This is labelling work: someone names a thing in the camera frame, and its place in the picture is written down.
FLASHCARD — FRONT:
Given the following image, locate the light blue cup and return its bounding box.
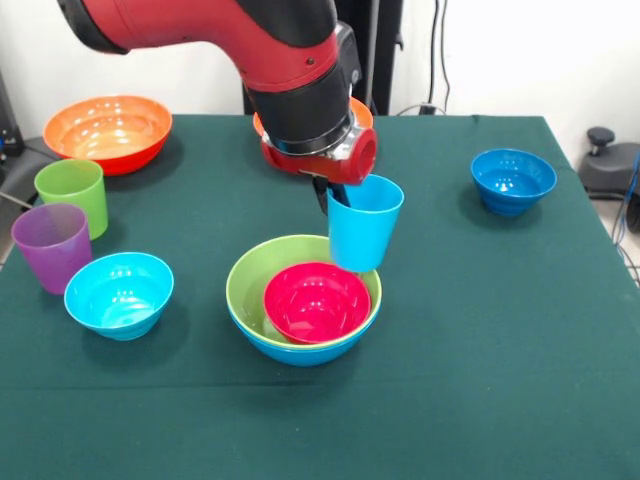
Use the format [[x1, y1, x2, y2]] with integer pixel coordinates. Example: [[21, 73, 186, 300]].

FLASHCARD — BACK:
[[327, 174, 405, 274]]

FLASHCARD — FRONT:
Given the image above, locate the grey stand foot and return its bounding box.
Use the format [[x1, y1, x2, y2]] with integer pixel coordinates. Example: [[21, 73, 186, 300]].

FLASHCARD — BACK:
[[582, 126, 640, 201], [0, 134, 61, 211]]

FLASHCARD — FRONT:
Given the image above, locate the small pink bowl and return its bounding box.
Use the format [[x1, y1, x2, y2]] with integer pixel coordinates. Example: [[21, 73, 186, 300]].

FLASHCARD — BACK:
[[263, 261, 373, 345]]

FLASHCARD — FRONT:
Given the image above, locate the small dark blue bowl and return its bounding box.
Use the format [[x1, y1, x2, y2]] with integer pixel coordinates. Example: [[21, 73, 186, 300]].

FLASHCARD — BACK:
[[469, 148, 558, 217]]

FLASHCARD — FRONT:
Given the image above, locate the black equipment box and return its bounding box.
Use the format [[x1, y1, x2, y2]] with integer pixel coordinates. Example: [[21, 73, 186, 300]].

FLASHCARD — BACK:
[[0, 69, 25, 159]]

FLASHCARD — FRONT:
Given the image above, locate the dark green table cloth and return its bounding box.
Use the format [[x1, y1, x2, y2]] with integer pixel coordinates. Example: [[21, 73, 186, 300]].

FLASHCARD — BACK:
[[0, 114, 640, 480]]

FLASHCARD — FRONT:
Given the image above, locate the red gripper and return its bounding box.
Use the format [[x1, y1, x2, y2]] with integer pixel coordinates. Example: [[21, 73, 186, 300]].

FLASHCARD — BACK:
[[259, 127, 379, 217]]

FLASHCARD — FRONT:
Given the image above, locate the blue cable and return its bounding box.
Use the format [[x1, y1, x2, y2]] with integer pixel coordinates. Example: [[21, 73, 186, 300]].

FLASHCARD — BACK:
[[612, 149, 640, 246]]

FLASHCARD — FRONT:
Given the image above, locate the large orange bowl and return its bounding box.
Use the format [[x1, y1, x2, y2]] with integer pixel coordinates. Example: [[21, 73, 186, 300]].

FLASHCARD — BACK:
[[252, 97, 375, 141], [42, 95, 174, 177]]

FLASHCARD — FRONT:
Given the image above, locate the green cup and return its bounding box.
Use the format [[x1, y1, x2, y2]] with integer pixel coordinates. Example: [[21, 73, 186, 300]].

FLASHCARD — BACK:
[[33, 159, 109, 241]]

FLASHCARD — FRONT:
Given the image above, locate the purple cup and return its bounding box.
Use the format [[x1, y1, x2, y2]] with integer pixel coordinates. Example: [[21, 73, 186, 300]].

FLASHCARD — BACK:
[[10, 202, 94, 296]]

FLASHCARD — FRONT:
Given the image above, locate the black wall cable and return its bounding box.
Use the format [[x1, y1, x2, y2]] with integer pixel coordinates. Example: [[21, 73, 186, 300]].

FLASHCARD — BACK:
[[430, 0, 452, 114]]

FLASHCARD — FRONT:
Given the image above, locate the large blue bowl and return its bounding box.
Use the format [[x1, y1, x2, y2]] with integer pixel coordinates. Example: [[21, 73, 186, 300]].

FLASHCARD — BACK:
[[227, 299, 382, 369]]

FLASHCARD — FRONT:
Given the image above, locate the large green bowl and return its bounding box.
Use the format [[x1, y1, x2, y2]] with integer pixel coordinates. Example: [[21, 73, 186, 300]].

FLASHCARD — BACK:
[[225, 234, 383, 347]]

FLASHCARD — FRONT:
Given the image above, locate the small light blue bowl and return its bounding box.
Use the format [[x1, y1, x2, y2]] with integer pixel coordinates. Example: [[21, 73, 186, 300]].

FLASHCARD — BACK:
[[63, 251, 175, 342]]

